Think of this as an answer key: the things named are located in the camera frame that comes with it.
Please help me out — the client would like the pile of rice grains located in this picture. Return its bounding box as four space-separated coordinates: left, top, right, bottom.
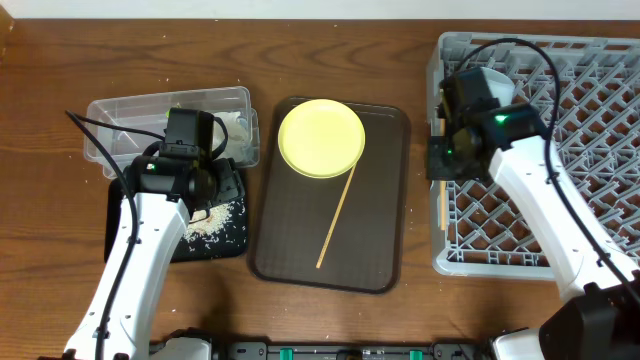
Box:
182 110 251 247

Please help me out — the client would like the light blue bowl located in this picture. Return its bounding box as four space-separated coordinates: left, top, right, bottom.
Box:
481 67 515 107

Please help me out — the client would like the yellow plate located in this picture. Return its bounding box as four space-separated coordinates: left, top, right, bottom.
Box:
277 99 366 179

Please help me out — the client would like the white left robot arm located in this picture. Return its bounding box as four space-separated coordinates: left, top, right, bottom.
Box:
62 156 244 359

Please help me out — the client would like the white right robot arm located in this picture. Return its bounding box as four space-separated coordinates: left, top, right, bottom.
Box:
427 104 639 359

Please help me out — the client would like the black waste tray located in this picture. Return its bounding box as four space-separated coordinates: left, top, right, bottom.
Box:
129 193 249 267

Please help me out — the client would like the clear plastic waste bin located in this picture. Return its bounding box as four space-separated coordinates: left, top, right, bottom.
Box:
87 86 260 168

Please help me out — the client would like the grey plastic dishwasher rack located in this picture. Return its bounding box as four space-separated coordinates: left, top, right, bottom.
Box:
426 32 639 280

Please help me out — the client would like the dark brown serving tray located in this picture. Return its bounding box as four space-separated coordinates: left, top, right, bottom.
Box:
248 97 410 294

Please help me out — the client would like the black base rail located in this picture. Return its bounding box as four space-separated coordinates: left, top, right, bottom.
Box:
149 329 496 360

